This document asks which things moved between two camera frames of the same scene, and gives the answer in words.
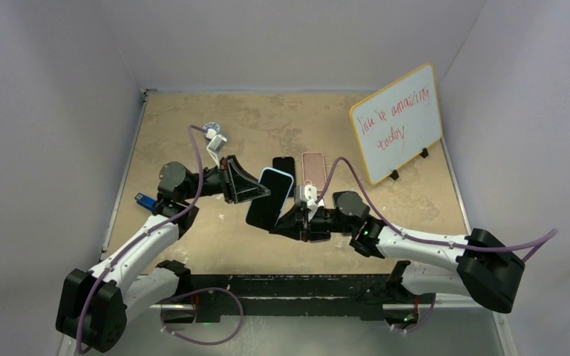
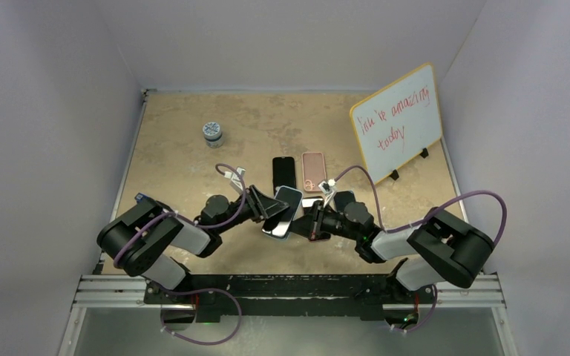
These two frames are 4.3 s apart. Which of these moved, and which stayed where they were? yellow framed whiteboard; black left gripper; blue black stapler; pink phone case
Moved: black left gripper
Stayed: blue black stapler; pink phone case; yellow framed whiteboard
